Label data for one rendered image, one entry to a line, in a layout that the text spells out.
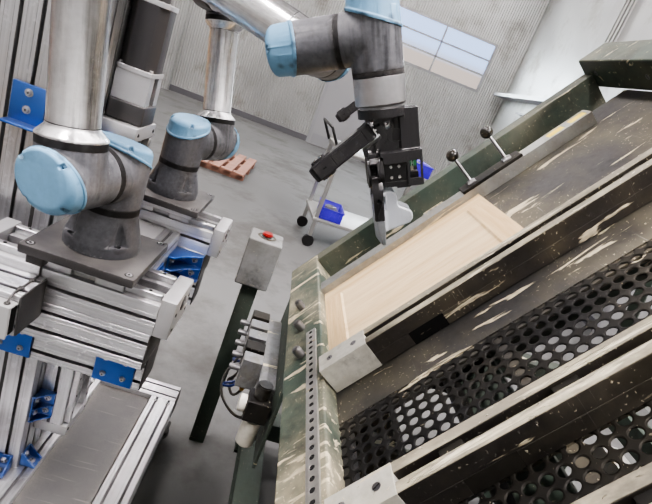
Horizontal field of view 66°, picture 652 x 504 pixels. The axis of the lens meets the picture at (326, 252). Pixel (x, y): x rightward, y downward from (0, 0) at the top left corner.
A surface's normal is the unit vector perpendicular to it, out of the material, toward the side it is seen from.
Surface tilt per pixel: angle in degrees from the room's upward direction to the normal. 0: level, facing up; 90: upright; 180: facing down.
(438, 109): 90
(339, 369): 90
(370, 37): 95
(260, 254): 90
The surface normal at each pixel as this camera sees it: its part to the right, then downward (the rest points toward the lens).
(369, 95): -0.48, 0.35
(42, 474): 0.35, -0.88
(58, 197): -0.26, 0.37
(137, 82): 0.00, 0.33
